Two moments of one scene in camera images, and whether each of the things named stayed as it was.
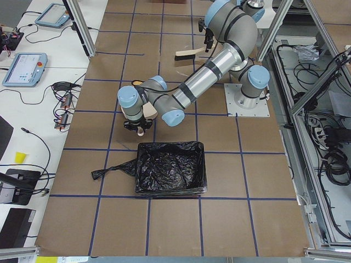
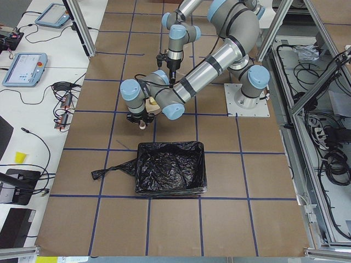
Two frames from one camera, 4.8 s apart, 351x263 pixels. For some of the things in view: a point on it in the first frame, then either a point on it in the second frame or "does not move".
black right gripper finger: x=209 y=39 to x=173 y=65
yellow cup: x=20 y=157 does not move
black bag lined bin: x=165 y=169 does not move
